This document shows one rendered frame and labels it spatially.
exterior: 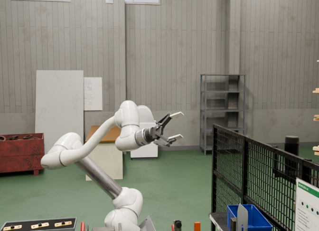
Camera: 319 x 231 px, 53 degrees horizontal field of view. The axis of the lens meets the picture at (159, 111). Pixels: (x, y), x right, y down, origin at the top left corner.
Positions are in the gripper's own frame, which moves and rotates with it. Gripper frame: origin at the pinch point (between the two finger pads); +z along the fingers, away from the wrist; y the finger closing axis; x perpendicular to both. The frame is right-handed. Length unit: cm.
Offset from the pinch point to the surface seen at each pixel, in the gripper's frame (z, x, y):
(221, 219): -16, -76, 23
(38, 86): -546, -185, -403
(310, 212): 44, -40, 38
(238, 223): 13, -33, 41
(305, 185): 46, -35, 27
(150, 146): -365, -418, -301
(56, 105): -523, -235, -369
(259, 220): 10, -70, 29
